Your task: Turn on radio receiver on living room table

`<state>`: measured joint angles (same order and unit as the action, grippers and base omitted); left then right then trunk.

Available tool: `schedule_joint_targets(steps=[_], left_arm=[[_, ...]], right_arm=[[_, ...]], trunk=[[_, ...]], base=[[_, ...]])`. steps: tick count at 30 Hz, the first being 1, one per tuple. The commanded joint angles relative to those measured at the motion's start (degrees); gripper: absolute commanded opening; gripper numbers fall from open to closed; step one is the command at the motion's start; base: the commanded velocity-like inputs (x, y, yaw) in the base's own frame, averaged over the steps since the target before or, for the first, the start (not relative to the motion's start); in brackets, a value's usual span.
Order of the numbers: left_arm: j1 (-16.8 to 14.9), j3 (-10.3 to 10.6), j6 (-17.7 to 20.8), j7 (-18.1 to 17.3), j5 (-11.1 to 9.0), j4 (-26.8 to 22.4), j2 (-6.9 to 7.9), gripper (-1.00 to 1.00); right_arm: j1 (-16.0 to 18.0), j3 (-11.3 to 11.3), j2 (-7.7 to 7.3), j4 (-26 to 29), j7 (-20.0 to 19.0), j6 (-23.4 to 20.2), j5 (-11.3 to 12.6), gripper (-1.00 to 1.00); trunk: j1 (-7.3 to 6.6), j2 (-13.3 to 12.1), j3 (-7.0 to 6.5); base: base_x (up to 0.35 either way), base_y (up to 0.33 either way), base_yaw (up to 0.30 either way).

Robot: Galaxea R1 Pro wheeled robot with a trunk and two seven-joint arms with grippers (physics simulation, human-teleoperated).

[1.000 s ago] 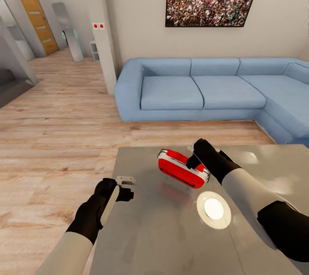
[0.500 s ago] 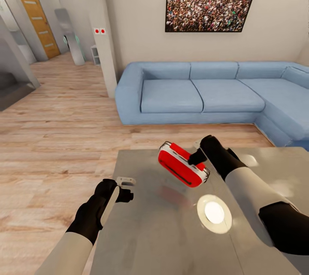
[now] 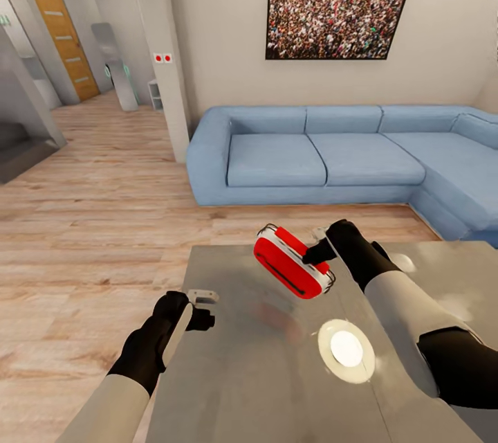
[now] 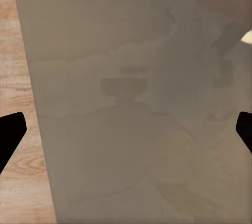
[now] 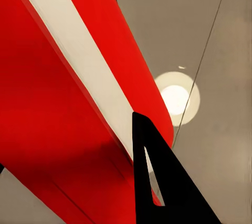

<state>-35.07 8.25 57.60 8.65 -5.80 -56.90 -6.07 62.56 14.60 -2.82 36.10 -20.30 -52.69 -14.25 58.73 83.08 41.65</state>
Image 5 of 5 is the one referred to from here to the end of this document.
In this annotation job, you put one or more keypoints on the radio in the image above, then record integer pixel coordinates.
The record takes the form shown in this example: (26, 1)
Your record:
(71, 75)

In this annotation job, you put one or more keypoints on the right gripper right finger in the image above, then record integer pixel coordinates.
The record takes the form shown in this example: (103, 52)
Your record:
(184, 204)

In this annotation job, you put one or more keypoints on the coffee table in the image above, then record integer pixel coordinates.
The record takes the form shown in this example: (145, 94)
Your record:
(199, 53)

